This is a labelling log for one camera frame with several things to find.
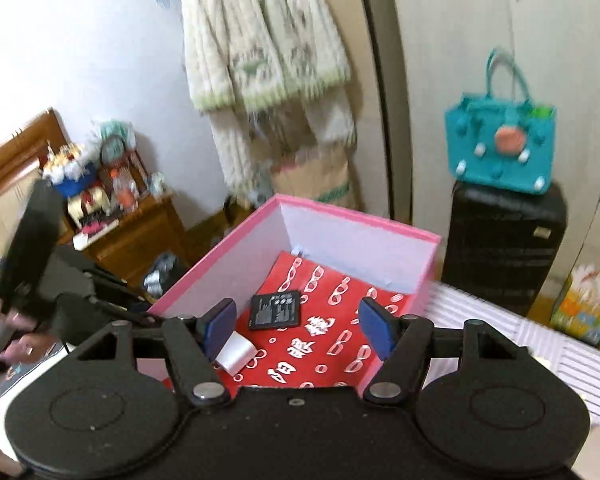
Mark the red printed paper bag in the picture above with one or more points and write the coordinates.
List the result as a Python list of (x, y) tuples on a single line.
[(330, 340)]

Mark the brown paper bag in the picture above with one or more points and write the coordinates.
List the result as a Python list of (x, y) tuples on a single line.
[(320, 180)]

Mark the cream knitted cardigan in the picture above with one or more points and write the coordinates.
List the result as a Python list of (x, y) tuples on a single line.
[(250, 35)]

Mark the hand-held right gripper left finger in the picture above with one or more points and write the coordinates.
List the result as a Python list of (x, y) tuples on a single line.
[(219, 327)]

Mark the black suitcase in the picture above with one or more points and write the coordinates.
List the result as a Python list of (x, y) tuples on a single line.
[(500, 250)]

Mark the orange white printed bag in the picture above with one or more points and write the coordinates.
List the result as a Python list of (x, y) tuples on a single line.
[(585, 305)]

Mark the green white patterned bag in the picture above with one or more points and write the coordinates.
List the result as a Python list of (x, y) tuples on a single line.
[(115, 135)]

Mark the pink cardboard box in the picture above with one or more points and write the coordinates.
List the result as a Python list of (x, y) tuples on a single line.
[(230, 260)]

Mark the gold red gift box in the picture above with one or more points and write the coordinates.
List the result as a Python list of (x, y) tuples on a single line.
[(87, 205)]

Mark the teal felt handbag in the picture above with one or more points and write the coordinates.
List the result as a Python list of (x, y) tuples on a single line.
[(485, 160)]

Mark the white tape roll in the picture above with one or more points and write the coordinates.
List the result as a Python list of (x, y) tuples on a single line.
[(236, 355)]

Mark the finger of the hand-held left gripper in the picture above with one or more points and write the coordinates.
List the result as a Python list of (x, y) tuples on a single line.
[(117, 290), (130, 316)]

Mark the beige wardrobe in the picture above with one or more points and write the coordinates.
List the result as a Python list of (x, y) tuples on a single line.
[(455, 20)]

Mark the black flat phone battery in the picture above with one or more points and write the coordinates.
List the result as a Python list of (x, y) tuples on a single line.
[(275, 310)]

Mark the person's left hand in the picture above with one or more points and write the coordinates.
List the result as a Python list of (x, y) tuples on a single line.
[(22, 347)]

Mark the dark shiny object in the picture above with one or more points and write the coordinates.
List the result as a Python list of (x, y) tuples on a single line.
[(162, 275)]

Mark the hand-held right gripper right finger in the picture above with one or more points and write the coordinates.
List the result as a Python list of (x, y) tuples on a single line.
[(375, 327)]

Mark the wooden bed headboard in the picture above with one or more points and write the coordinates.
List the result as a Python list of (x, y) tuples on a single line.
[(10, 165)]

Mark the pink white booklet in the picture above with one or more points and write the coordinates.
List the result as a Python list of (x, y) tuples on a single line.
[(95, 232)]

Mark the wooden nightstand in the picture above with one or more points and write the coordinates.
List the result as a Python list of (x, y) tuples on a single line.
[(140, 240)]

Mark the orange cap bottle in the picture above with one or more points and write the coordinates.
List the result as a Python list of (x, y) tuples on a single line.
[(124, 190)]

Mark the blue tub with ornaments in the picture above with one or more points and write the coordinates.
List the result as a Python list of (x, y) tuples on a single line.
[(72, 182)]

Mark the striped bed sheet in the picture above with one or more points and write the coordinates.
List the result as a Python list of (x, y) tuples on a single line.
[(555, 365)]

